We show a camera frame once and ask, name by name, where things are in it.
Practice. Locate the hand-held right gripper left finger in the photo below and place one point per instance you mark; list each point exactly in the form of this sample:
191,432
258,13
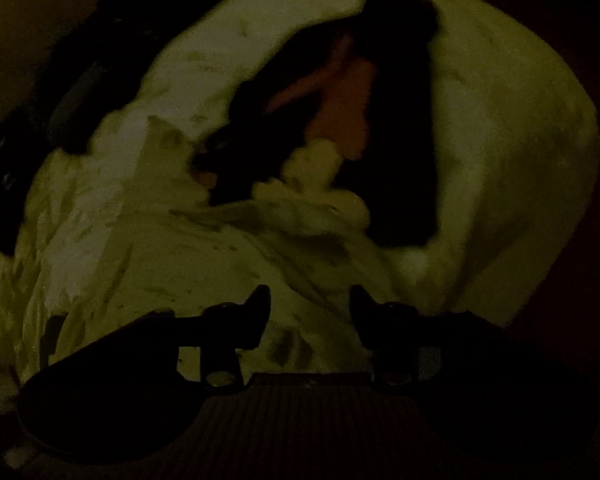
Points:
260,307

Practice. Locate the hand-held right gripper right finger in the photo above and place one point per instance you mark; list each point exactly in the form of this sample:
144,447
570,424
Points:
361,307

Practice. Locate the pale dotted garment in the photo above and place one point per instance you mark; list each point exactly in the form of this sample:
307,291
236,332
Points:
130,260

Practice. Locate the dark cloth with reddish lining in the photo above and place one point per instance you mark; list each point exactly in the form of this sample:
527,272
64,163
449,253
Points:
400,125

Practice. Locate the pale bed sheet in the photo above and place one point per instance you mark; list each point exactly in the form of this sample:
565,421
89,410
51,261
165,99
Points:
500,160

